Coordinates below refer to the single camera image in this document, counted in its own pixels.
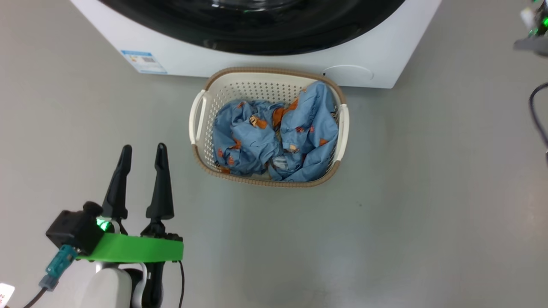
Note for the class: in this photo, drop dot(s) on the cream laundry basket brown rim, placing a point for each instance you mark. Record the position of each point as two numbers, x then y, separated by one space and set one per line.
252 87

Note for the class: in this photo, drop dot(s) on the white front-load washing machine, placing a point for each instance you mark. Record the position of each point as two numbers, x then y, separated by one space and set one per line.
376 51

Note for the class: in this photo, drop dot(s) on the round white filter cover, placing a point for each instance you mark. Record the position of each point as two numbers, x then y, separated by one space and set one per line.
346 76

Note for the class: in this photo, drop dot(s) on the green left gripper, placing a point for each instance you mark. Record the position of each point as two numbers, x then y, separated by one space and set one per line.
128 248

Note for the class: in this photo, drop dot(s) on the blue patterned clothing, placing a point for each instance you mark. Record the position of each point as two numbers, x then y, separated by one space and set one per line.
308 128

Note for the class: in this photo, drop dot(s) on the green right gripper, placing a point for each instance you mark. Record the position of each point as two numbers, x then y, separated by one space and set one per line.
535 40

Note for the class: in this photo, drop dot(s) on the teal left camera connector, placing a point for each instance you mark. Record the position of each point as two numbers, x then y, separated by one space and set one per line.
60 265

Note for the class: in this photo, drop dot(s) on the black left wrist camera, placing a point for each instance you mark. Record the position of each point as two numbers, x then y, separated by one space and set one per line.
72 229

